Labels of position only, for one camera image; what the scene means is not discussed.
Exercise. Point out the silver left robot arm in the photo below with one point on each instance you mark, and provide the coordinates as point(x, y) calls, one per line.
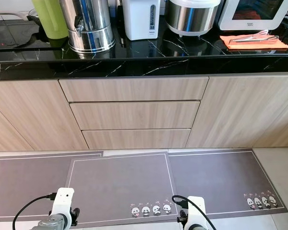
point(52, 224)

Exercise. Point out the grey panda floor mat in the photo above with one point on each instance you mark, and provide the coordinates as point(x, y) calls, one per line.
point(211, 175)
point(120, 184)
point(29, 184)

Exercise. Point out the light wood drawer front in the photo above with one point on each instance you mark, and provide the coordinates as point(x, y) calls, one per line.
point(137, 139)
point(134, 115)
point(134, 88)

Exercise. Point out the light wood cabinet door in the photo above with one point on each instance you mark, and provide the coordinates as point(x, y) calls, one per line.
point(38, 115)
point(235, 112)

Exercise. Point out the orange cloth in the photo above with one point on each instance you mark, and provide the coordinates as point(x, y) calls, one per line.
point(240, 46)

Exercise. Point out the black glass cooktop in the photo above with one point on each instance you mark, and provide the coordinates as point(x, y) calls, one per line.
point(19, 36)

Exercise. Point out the stainless steel water urn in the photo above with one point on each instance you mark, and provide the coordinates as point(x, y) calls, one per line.
point(91, 24)

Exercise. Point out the steel tongs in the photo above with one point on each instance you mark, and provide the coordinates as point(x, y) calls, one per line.
point(252, 39)

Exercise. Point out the green plastic jug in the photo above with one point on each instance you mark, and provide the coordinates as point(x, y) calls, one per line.
point(50, 19)

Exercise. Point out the silver white rice cooker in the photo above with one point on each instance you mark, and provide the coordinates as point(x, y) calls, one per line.
point(192, 18)

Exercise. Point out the white electric water boiler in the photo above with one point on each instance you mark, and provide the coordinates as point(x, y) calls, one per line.
point(139, 20)

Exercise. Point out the white countertop oven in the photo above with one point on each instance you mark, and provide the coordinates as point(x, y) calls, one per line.
point(228, 20)

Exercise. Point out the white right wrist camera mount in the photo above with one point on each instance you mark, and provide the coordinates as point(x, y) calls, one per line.
point(196, 211)

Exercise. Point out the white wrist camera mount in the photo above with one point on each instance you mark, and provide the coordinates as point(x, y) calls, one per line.
point(196, 211)
point(64, 199)

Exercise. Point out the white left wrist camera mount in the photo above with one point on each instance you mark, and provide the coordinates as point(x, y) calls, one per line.
point(64, 199)

